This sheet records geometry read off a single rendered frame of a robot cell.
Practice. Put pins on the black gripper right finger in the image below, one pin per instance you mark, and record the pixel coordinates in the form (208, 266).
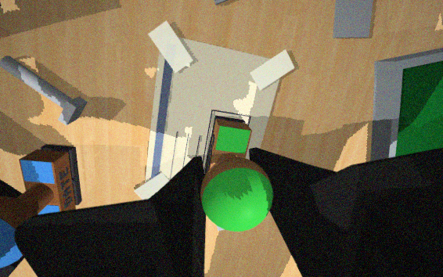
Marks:
(320, 212)

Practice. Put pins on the light grey square block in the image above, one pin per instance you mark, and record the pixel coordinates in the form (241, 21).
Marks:
(352, 18)
(219, 1)

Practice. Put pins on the green ink pad in grey tray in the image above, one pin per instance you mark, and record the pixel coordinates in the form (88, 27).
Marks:
(408, 104)

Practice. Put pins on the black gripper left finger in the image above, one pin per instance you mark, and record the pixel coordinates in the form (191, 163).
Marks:
(167, 230)

